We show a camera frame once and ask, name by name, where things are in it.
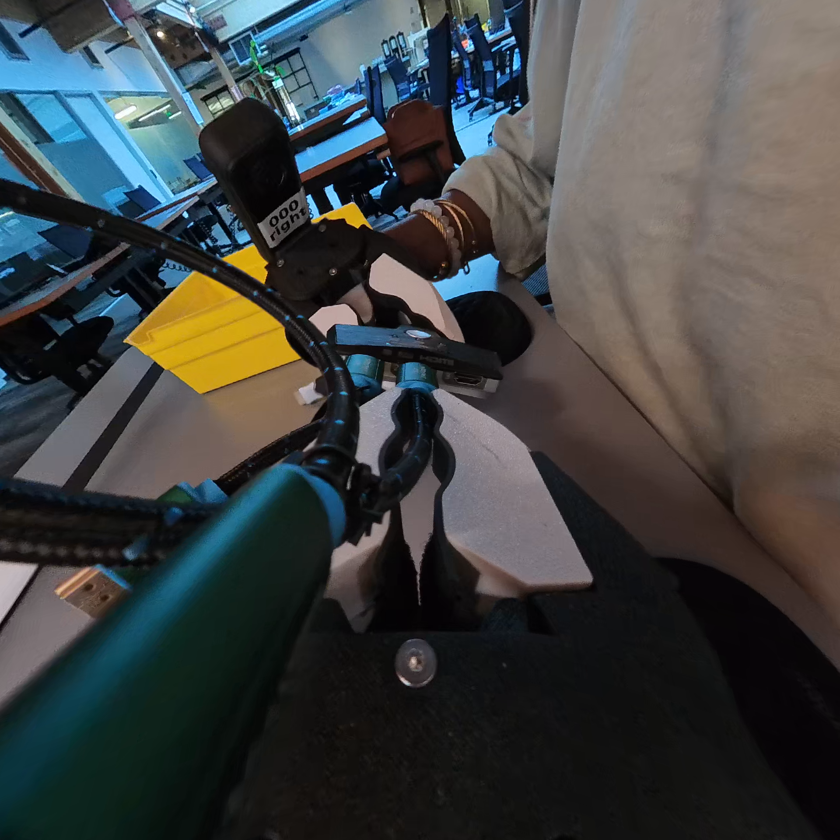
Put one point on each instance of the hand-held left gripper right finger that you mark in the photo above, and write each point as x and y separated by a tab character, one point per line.
499	499

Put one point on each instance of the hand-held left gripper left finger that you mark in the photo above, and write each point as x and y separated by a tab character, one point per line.
371	426

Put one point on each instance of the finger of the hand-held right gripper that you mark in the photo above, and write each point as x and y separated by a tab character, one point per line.
354	308
426	308

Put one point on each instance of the black hdmi switch box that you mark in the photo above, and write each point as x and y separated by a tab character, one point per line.
459	358

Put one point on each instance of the yellow plastic bin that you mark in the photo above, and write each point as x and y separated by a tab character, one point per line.
216	328

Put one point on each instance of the person's right forearm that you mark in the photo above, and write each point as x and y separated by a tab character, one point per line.
499	190

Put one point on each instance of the black quilted pad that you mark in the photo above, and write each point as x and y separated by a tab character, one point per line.
492	321

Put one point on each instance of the small white clip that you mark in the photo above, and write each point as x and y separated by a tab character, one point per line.
308	395

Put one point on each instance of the wooden office desk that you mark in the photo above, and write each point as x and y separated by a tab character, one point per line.
341	148
328	118
98	262

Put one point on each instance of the green potted plant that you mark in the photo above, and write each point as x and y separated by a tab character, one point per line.
266	72

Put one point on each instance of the brown office chair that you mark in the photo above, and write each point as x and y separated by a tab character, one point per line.
420	141

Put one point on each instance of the black office chair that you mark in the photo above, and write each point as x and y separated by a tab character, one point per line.
443	52
489	65
59	348

